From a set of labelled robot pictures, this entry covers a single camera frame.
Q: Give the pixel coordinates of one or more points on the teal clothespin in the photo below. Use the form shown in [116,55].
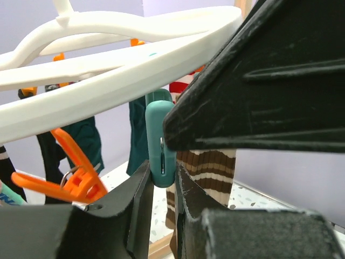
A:
[162,160]

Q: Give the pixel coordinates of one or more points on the white round sock hanger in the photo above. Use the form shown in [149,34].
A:
[104,59]

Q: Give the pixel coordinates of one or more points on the dark green sock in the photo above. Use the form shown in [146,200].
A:
[138,140]
[86,135]

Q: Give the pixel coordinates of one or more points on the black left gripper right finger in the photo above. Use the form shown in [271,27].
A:
[206,229]

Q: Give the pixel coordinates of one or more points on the red white striped sock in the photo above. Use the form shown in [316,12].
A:
[178,86]

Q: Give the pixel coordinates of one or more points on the black striped sock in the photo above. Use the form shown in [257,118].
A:
[52,154]
[7,169]

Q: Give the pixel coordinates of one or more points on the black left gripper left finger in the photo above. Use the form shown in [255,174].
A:
[115,226]

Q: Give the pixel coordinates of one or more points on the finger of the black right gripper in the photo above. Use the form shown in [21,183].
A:
[278,83]

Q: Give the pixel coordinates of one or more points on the brown striped sock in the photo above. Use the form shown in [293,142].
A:
[212,170]

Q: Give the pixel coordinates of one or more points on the wooden right clothes rack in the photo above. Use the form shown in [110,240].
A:
[160,248]

